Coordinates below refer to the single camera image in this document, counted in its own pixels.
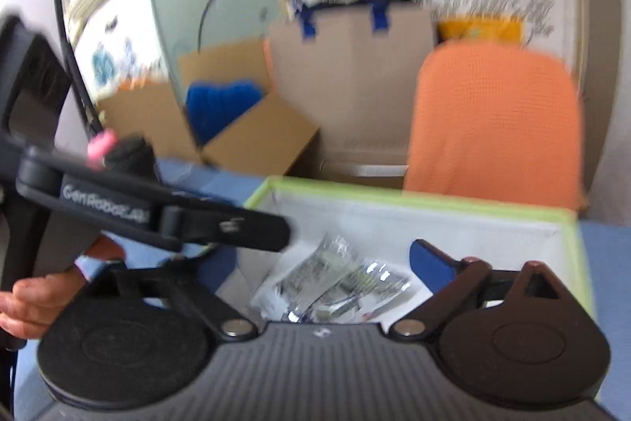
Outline green storage box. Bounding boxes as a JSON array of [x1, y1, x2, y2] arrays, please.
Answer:
[[231, 175, 600, 407]]

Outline beige paper bag blue handles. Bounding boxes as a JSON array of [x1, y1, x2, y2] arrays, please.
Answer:
[[267, 0, 436, 173]]

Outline yellow plastic bag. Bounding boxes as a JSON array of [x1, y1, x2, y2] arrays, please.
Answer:
[[437, 17, 523, 44]]

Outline open cardboard box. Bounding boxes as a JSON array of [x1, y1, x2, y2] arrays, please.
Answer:
[[97, 37, 317, 176]]

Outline silver snack packet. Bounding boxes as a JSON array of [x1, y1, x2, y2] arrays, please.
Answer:
[[251, 236, 412, 324]]

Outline orange mesh chair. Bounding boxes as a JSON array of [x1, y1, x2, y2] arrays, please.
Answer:
[[403, 41, 584, 211]]

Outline blue plastic cushion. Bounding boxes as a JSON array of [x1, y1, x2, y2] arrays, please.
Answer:
[[185, 79, 264, 145]]

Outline person's left hand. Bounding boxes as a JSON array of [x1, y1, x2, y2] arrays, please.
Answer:
[[0, 235, 124, 341]]

